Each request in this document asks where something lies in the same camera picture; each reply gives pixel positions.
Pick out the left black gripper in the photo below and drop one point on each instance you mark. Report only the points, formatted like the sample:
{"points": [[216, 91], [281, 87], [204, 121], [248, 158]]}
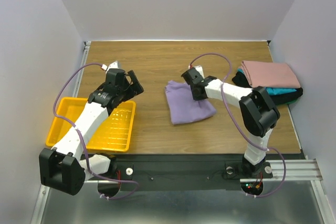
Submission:
{"points": [[135, 89]]}

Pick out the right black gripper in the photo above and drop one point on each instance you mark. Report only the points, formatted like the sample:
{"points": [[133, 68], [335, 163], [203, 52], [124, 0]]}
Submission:
{"points": [[193, 77]]}

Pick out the purple t shirt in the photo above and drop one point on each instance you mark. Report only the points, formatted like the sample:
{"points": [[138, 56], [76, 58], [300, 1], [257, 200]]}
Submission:
{"points": [[183, 108]]}

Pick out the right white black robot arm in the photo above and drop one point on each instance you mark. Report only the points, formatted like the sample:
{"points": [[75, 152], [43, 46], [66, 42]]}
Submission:
{"points": [[258, 111]]}

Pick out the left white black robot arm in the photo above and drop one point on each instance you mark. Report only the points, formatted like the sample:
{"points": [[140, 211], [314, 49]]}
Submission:
{"points": [[81, 129]]}

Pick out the black folded t shirt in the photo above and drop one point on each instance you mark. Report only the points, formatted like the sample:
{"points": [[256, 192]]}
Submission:
{"points": [[287, 98]]}

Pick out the yellow plastic tray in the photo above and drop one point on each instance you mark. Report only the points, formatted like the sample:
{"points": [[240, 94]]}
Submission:
{"points": [[113, 135]]}

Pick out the pink folded t shirt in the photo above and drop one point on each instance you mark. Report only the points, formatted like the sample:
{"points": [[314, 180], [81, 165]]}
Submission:
{"points": [[269, 74]]}

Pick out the teal folded t shirt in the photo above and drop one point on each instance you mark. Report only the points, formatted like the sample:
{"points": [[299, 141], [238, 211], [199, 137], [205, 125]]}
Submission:
{"points": [[240, 80]]}

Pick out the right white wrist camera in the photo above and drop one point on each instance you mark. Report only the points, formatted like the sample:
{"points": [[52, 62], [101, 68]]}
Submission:
{"points": [[199, 69]]}

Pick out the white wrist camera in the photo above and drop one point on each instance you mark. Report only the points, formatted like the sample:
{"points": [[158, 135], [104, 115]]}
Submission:
{"points": [[199, 69], [113, 65]]}

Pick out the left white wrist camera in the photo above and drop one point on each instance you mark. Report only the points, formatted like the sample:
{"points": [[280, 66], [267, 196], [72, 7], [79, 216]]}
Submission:
{"points": [[113, 65]]}

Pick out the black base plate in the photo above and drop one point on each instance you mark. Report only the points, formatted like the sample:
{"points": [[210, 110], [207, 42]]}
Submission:
{"points": [[132, 172]]}

